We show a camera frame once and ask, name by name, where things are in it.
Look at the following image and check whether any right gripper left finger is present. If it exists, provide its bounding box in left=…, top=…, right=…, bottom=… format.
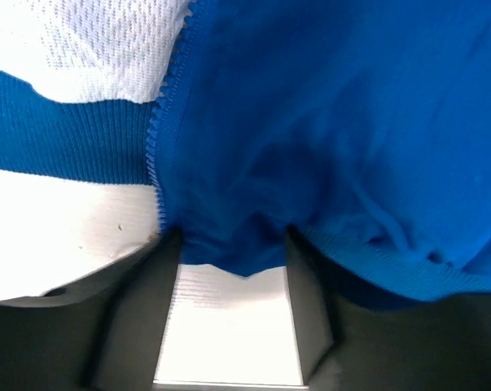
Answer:
left=0, top=230, right=182, bottom=391

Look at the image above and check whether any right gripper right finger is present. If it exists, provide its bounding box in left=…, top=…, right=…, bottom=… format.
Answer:
left=286, top=229, right=491, bottom=390

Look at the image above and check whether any blue white red jacket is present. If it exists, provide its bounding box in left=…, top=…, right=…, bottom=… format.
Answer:
left=0, top=1, right=491, bottom=309

